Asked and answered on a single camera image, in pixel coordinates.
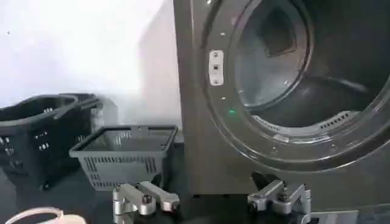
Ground black plastic laundry basket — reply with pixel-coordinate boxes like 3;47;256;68
0;93;104;191

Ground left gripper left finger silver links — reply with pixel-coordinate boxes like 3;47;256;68
112;180;180;224

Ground grey plastic laundry basket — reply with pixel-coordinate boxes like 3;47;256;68
68;124;179;192

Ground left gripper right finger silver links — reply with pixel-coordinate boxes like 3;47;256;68
247;172;312;224

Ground grey dryer with round opening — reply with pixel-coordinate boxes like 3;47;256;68
172;0;390;211

